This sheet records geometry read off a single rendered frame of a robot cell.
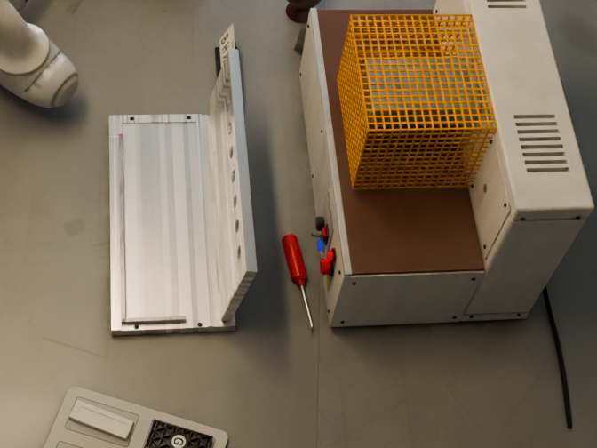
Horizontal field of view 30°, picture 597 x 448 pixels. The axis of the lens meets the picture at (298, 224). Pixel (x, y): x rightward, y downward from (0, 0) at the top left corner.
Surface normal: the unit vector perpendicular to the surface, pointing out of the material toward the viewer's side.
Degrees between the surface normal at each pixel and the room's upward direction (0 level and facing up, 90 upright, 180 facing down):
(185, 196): 0
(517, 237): 90
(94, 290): 0
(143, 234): 0
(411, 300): 90
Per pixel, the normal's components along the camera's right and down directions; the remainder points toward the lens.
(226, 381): 0.10, -0.51
